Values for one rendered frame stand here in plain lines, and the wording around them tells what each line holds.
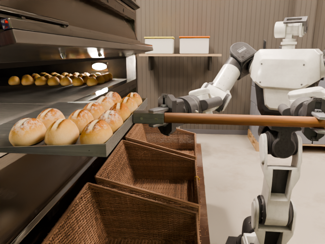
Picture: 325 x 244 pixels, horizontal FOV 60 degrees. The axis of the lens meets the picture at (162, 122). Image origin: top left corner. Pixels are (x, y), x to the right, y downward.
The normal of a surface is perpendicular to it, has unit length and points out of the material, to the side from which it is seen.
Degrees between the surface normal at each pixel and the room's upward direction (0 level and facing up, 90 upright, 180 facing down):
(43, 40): 78
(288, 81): 91
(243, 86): 90
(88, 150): 91
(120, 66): 90
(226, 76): 51
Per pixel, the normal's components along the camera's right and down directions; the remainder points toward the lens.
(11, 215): 0.93, -0.31
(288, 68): -0.57, 0.21
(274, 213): -0.11, 0.15
